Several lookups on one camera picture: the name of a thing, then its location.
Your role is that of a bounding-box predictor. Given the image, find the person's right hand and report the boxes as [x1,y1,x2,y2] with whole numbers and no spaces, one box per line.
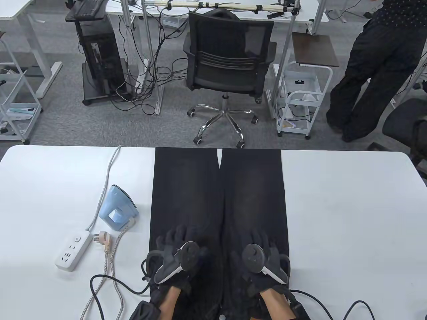
[230,229,291,297]

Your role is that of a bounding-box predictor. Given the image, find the person's left hand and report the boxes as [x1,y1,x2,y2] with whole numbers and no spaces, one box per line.
[152,225,209,294]

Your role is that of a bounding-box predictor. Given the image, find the black trousers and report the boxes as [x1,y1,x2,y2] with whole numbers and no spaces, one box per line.
[149,147,289,320]

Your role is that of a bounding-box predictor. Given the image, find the light blue electric iron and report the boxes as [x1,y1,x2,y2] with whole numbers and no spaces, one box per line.
[99,185,139,231]

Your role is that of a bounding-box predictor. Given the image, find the braided iron cord with plug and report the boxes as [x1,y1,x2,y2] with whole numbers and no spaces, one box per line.
[80,217,137,320]

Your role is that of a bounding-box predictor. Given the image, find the person's right forearm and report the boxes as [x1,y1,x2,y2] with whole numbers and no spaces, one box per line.
[260,289,291,320]

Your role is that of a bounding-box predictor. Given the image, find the person's left forearm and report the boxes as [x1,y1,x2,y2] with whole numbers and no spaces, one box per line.
[156,286,182,320]

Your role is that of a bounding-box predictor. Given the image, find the grey white left controller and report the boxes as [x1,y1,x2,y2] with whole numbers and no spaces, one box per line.
[154,242,200,284]

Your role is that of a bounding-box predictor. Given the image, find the grey white controller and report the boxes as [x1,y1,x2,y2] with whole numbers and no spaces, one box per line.
[243,244,289,284]
[154,242,200,284]

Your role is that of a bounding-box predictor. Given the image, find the grey white right controller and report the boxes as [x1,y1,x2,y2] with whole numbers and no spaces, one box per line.
[243,244,289,284]

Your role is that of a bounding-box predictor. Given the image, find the white power strip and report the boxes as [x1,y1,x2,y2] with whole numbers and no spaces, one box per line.
[55,232,93,272]

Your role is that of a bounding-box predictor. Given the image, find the white table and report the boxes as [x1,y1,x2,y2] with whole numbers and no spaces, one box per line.
[0,145,427,320]

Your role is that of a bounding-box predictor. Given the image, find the black rolling computer stand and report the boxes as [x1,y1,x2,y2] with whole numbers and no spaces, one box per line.
[65,0,139,106]

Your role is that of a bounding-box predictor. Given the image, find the black mesh office chair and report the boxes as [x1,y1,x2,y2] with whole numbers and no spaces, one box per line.
[183,8,277,149]

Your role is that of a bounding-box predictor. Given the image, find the white metal utility cart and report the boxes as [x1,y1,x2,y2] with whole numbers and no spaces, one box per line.
[275,61,333,140]
[0,32,43,145]

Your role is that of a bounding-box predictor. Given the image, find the black computer tower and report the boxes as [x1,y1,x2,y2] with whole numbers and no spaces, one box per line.
[81,23,125,95]

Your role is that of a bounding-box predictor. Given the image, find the black padded chair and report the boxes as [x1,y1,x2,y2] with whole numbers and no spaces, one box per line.
[368,98,427,180]

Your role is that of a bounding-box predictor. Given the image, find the dark brown wooden board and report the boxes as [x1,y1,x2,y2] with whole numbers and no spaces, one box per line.
[292,33,340,68]

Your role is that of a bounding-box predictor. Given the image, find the black keyboard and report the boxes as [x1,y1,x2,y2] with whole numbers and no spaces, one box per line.
[74,0,104,17]

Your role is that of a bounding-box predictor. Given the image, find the long white desk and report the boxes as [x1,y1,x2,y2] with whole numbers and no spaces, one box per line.
[106,0,329,35]

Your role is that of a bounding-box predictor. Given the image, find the white desk with panel legs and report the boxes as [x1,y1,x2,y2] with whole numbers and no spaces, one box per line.
[0,0,63,99]

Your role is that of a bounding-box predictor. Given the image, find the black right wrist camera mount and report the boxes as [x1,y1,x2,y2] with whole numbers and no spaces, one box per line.
[286,293,311,320]

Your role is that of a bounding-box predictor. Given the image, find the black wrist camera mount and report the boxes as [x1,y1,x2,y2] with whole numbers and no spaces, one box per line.
[129,300,161,320]
[286,293,311,320]

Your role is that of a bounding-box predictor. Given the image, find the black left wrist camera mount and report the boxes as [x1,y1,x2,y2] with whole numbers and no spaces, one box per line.
[129,300,161,320]

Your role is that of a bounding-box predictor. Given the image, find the grey power strip cable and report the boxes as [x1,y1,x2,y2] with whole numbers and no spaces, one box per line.
[85,145,122,232]

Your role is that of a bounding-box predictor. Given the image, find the tangle of black floor cables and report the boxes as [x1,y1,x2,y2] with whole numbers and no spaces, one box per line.
[112,7,189,115]

